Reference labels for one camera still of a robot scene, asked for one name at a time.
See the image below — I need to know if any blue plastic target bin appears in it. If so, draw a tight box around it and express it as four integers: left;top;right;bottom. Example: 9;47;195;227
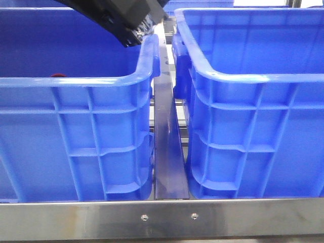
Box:
173;8;323;199

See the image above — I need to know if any red mushroom push button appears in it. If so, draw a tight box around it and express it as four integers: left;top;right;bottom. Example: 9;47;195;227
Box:
51;73;66;77

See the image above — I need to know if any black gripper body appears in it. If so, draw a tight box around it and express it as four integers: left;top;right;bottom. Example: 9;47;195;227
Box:
59;0;168;47

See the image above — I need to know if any blue plastic bin with buttons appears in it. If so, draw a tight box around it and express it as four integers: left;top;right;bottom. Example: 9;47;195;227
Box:
1;8;160;203

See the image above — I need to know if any blue bin back centre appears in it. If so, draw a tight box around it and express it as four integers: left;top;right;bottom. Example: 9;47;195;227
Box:
163;0;235;12

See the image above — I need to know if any stainless steel front rail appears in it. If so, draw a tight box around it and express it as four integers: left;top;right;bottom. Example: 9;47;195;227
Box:
1;198;323;241

